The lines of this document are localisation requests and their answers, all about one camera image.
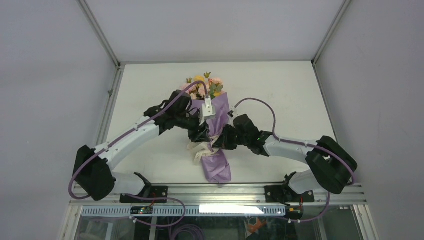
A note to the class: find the purple wrapping paper sheet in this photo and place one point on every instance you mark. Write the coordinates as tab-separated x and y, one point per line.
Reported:
216	168

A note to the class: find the white slotted cable duct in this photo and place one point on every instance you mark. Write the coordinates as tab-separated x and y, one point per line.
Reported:
212	210

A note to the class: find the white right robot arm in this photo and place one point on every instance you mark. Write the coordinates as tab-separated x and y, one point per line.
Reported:
330	166

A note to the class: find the cream ribbon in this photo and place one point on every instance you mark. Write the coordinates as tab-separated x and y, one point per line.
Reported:
201	149

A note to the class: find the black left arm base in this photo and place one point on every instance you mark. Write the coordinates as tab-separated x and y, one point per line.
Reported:
149	192

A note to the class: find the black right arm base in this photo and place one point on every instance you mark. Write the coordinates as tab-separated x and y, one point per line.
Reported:
283	194

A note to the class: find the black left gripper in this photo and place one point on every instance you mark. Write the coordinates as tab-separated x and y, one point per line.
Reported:
199	132

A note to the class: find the aluminium mounting rail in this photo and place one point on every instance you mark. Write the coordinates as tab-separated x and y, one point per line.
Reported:
251	194

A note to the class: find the peach fake rose stem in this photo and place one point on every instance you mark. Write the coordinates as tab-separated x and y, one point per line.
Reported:
214	85

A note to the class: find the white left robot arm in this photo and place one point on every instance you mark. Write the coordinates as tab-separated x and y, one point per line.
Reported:
94	167

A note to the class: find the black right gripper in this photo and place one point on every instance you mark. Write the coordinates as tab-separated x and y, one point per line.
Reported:
222	142

